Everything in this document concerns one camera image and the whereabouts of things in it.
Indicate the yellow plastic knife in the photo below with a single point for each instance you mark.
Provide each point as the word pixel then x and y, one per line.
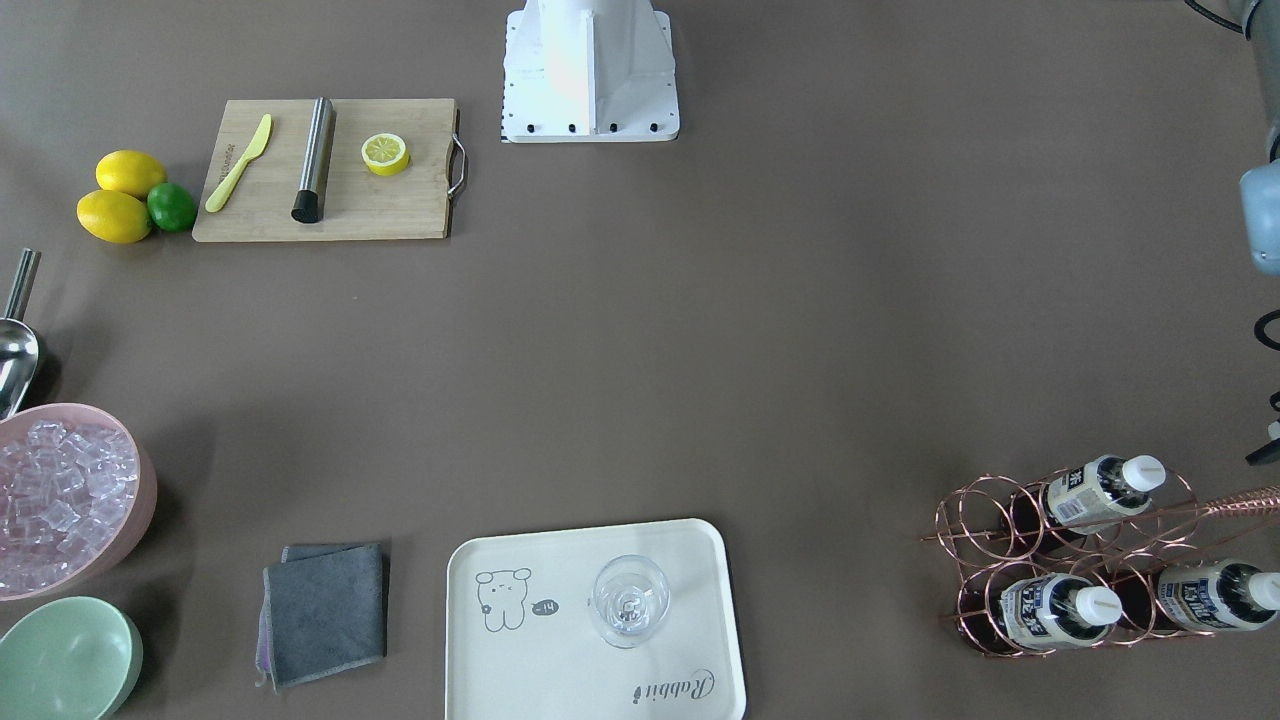
pixel 252 151

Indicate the cream serving tray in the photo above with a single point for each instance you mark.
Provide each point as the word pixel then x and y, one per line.
pixel 520 642

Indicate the green lime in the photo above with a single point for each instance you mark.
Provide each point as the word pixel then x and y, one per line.
pixel 171 208

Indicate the tea bottle white cap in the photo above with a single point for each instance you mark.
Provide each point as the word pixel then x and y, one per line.
pixel 1079 503

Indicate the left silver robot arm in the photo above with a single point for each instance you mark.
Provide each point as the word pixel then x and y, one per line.
pixel 1258 23

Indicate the whole yellow lemon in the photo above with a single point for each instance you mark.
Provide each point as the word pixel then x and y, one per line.
pixel 114 216
pixel 129 171

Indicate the half lemon slice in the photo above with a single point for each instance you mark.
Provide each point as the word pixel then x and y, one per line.
pixel 385 154

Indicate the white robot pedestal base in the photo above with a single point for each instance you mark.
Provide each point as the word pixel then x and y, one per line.
pixel 589 72

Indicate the steel ice scoop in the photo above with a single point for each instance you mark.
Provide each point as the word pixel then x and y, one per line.
pixel 21 351

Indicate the bamboo cutting board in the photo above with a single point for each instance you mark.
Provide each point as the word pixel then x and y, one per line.
pixel 358 205

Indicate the folded grey cloth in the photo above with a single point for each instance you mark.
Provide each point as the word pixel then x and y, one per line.
pixel 323 612

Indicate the pink bowl of ice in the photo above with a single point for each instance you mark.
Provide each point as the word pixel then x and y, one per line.
pixel 78 494

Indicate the clear wine glass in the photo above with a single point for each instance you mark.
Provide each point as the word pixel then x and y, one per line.
pixel 630 600

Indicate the copper wire bottle basket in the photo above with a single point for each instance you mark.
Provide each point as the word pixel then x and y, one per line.
pixel 976 527

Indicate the steel muddler black tip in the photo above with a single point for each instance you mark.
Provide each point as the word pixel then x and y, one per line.
pixel 309 201

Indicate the mint green bowl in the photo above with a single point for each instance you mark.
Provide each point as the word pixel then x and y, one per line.
pixel 74 658

